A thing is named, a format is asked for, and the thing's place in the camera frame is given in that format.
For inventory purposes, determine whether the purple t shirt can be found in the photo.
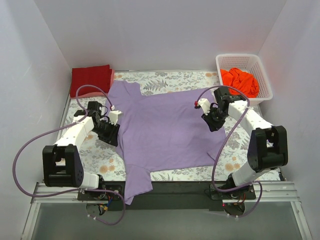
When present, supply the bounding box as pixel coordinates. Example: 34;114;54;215
108;80;226;205

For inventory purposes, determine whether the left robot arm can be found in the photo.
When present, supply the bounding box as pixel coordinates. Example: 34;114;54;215
42;101;122;200

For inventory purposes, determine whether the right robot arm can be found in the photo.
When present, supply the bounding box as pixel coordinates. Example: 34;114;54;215
194;85;288;199

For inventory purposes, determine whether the orange t shirt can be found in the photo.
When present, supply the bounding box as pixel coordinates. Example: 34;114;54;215
220;67;260;98

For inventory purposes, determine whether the folded red t shirt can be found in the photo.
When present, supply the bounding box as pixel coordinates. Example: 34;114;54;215
69;65;112;99

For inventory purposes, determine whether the white plastic basket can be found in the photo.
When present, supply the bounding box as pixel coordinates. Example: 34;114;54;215
215;53;273;105

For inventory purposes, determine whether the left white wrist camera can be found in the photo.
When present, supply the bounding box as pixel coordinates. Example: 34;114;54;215
108;110;123;126

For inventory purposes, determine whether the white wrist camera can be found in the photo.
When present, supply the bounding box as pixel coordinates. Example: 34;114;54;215
194;98;211;116
108;110;123;126

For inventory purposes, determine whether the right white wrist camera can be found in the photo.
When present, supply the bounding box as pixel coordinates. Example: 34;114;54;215
194;98;211;116

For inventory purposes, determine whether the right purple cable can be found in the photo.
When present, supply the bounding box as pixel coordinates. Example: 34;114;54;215
197;85;263;219

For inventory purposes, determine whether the purple cable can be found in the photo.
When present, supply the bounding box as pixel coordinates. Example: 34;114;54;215
197;85;263;219
12;84;126;225

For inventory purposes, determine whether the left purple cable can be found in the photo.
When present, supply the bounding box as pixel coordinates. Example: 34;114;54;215
12;84;126;225

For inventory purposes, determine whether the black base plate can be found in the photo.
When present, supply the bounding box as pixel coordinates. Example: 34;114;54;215
77;181;258;212

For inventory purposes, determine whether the aluminium frame rail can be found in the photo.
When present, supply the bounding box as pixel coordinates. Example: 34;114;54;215
23;181;313;240

